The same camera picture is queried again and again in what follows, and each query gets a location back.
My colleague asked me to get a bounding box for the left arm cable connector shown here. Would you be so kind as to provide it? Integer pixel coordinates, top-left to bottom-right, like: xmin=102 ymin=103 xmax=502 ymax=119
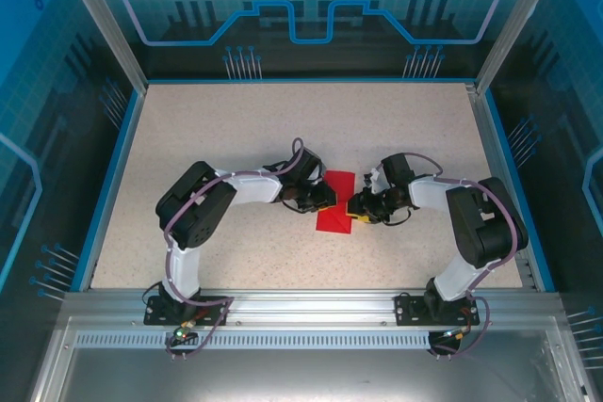
xmin=171 ymin=320 xmax=197 ymax=346

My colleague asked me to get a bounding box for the right arm cable connector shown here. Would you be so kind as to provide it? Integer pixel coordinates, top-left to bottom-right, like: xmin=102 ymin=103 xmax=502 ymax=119
xmin=440 ymin=325 xmax=473 ymax=343

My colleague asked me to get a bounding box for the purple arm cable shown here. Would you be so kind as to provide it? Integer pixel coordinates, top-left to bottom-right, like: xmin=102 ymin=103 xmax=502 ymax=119
xmin=404 ymin=151 xmax=530 ymax=361
xmin=162 ymin=137 xmax=305 ymax=362

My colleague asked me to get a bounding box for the aluminium side rail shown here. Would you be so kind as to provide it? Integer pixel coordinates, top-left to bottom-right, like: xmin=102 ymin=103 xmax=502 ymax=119
xmin=464 ymin=83 xmax=541 ymax=291

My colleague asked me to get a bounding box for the slotted grey cable duct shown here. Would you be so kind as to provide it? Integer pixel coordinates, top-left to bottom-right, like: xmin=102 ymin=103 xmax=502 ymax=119
xmin=74 ymin=331 xmax=437 ymax=350

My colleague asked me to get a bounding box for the blue table border strip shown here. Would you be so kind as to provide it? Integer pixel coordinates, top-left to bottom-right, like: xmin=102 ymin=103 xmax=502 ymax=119
xmin=70 ymin=88 xmax=148 ymax=294
xmin=484 ymin=89 xmax=558 ymax=294
xmin=143 ymin=75 xmax=478 ymax=87

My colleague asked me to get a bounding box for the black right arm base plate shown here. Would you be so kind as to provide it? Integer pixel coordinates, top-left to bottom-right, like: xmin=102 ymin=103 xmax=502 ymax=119
xmin=394 ymin=293 xmax=481 ymax=327

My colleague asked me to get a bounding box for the red paper sheet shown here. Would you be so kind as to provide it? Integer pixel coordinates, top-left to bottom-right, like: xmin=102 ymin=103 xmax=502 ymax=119
xmin=314 ymin=169 xmax=357 ymax=236

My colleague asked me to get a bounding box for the grey sheet metal panel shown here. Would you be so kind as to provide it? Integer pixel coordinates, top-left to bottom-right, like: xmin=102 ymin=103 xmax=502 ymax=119
xmin=27 ymin=316 xmax=593 ymax=402

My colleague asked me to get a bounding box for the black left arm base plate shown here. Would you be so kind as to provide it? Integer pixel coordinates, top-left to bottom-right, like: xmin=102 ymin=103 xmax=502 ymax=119
xmin=143 ymin=296 xmax=232 ymax=327

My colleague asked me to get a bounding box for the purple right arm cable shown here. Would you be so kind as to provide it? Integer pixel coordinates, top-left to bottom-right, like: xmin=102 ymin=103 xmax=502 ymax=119
xmin=404 ymin=151 xmax=530 ymax=361

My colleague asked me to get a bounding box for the blue printed side panel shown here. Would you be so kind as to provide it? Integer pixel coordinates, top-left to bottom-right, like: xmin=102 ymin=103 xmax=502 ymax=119
xmin=0 ymin=0 xmax=142 ymax=402
xmin=487 ymin=0 xmax=603 ymax=402

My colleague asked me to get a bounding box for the aluminium frame post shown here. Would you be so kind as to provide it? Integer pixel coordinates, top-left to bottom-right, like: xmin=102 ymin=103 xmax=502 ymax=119
xmin=52 ymin=0 xmax=150 ymax=93
xmin=474 ymin=0 xmax=571 ymax=95

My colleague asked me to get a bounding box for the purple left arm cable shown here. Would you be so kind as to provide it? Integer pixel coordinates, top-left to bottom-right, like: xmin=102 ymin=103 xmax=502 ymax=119
xmin=162 ymin=137 xmax=305 ymax=362

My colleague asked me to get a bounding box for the blue printed panel with gear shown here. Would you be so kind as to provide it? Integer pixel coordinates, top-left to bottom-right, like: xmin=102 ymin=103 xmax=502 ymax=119
xmin=77 ymin=0 xmax=543 ymax=82

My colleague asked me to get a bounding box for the wide aluminium frame rail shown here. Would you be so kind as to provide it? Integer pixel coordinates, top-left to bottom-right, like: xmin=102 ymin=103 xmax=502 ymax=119
xmin=63 ymin=289 xmax=564 ymax=326

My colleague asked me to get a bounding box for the arm cable connector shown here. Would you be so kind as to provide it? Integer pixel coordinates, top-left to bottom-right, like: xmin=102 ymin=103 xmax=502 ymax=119
xmin=171 ymin=320 xmax=197 ymax=346
xmin=440 ymin=325 xmax=473 ymax=343

